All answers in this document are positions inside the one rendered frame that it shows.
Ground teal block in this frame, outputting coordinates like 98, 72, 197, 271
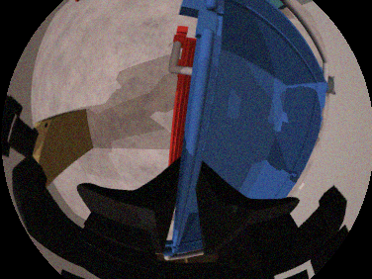
269, 0, 286, 10

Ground grey cylinder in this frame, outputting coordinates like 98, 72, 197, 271
326, 76, 337, 96

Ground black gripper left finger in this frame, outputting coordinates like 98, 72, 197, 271
76, 156, 181, 254

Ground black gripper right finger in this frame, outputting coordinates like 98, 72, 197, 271
195, 160, 300, 255

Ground red plastic tray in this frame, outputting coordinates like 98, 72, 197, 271
169, 26, 197, 166

